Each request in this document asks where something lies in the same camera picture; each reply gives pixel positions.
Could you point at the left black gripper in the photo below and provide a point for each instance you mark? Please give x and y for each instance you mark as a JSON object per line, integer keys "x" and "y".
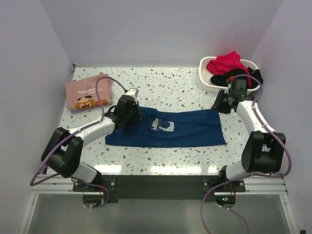
{"x": 138, "y": 116}

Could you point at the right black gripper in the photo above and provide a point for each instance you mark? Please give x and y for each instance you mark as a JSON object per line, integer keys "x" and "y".
{"x": 217, "y": 105}

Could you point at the blue t shirt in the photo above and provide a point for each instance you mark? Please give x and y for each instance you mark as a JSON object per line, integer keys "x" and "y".
{"x": 168, "y": 130}

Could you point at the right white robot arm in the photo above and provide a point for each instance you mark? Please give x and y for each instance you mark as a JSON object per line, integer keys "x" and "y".
{"x": 264, "y": 149}

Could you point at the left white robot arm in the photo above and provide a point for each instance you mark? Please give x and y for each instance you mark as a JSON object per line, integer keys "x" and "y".
{"x": 64, "y": 149}

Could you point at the white plastic basket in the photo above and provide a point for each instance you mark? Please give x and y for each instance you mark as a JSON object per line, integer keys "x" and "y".
{"x": 205, "y": 75}

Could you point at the red t shirt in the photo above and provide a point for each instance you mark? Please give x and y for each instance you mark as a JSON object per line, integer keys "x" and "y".
{"x": 223, "y": 65}

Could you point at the black t shirt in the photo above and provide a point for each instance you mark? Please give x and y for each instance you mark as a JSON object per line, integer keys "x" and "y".
{"x": 243, "y": 75}

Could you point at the folded pink t shirt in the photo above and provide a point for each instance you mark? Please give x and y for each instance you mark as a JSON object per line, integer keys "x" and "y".
{"x": 89, "y": 93}

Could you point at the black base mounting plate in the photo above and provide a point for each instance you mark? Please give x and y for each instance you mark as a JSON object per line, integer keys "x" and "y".
{"x": 151, "y": 187}

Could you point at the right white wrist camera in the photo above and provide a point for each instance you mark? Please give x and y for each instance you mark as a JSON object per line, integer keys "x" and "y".
{"x": 229, "y": 83}

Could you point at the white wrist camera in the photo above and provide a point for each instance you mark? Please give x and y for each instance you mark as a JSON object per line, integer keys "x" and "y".
{"x": 133, "y": 92}
{"x": 229, "y": 83}

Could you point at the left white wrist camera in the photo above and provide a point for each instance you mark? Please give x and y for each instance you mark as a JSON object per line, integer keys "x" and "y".
{"x": 133, "y": 92}

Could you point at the aluminium frame rail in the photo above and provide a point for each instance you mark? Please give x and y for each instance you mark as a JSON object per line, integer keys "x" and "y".
{"x": 56, "y": 185}

